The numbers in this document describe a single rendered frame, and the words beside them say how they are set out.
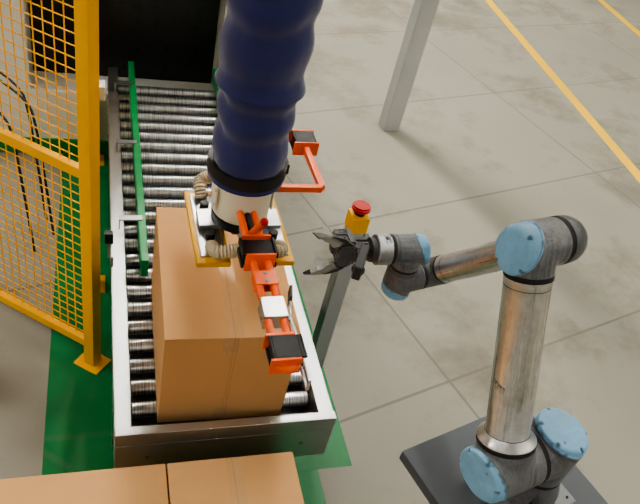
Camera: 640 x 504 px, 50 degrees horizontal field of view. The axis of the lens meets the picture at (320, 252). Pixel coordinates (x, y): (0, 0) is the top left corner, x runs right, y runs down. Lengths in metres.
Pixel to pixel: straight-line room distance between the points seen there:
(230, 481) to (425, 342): 1.62
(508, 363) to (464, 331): 1.99
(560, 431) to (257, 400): 0.93
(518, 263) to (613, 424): 2.19
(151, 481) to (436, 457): 0.85
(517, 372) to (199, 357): 0.90
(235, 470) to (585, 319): 2.49
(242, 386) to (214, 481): 0.29
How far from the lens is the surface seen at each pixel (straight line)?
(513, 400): 1.75
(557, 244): 1.60
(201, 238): 2.04
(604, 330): 4.16
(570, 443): 1.94
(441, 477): 2.13
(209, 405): 2.25
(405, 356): 3.43
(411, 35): 4.81
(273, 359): 1.57
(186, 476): 2.21
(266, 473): 2.24
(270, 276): 1.77
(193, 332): 2.00
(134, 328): 2.56
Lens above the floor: 2.44
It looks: 40 degrees down
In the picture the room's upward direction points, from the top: 15 degrees clockwise
